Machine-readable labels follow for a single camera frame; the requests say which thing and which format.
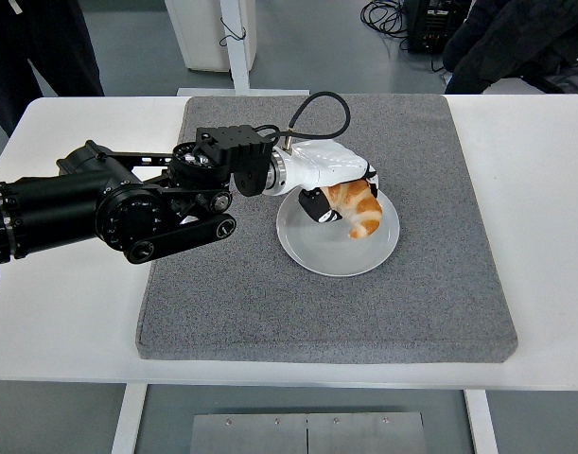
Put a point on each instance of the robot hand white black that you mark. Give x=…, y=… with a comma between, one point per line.
x=326, y=165

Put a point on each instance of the croissant bread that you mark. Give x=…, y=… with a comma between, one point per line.
x=359, y=203

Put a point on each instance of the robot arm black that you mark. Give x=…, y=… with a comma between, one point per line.
x=57, y=198

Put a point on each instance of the round grey plate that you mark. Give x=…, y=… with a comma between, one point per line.
x=336, y=255

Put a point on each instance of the grey metal plate with screws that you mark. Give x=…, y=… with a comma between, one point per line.
x=307, y=435

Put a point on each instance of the grey foam mat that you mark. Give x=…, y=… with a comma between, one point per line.
x=317, y=312

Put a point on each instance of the black electronics box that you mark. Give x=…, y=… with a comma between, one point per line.
x=430, y=28

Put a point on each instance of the white cabinet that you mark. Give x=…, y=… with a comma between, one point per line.
x=198, y=33

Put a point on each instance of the person in black jacket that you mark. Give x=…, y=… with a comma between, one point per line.
x=520, y=42

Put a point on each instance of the white table leg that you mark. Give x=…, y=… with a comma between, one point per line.
x=127, y=421
x=481, y=423

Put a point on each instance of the person standing in dark clothing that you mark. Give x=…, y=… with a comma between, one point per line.
x=14, y=47

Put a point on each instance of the white stand post with base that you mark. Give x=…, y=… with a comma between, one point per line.
x=239, y=61

